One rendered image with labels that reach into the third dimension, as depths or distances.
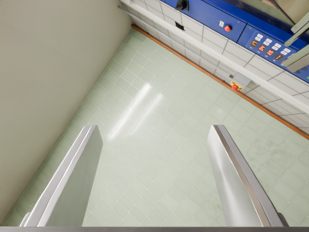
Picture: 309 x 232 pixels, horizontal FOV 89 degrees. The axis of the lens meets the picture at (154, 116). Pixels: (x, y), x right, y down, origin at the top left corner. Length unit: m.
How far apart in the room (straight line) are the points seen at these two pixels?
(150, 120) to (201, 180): 0.70
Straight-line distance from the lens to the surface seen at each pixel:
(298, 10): 0.68
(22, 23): 1.26
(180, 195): 1.60
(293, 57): 0.59
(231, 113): 1.50
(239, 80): 1.18
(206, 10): 0.84
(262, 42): 0.81
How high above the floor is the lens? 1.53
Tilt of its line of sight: 13 degrees up
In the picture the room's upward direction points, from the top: 52 degrees counter-clockwise
